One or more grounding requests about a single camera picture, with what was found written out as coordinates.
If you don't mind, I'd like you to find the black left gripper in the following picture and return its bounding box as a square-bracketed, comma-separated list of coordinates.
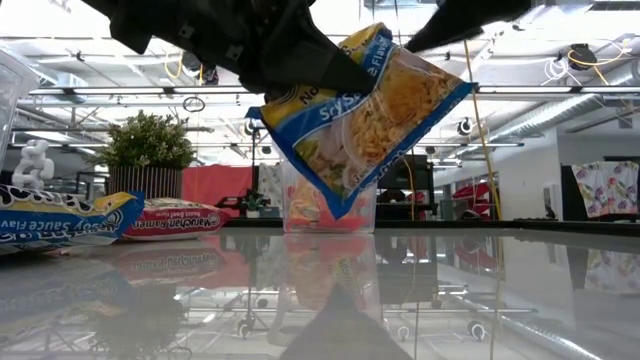
[82, 0, 377, 104]

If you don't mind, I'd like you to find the blue soy sauce ramen packet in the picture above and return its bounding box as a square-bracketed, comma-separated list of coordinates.
[0, 183, 146, 251]
[244, 22, 474, 221]

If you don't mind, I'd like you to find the roast beef ramen packet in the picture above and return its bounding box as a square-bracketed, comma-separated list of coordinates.
[119, 197, 232, 242]

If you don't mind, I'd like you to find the clear plastic bin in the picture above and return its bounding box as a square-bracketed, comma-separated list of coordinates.
[0, 47, 40, 171]
[279, 144, 379, 235]

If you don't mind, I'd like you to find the red panel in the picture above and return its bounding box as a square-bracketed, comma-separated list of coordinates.
[182, 164, 255, 205]

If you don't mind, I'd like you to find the small potted plant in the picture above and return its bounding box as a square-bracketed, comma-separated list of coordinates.
[239, 192, 267, 219]

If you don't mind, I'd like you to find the green plant in ribbed pot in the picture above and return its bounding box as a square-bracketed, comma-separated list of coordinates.
[94, 109, 197, 200]

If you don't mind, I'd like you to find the floral cloth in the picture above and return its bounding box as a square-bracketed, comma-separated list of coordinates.
[571, 160, 640, 219]

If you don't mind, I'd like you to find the white figure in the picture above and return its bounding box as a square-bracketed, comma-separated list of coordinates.
[10, 139, 55, 190]

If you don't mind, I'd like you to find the silver ventilation duct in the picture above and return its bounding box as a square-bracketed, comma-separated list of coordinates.
[492, 74, 640, 144]

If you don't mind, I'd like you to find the yellow cable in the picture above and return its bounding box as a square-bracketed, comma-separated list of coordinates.
[462, 39, 503, 221]

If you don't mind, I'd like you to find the black table frame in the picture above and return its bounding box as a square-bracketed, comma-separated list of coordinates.
[222, 218, 640, 237]

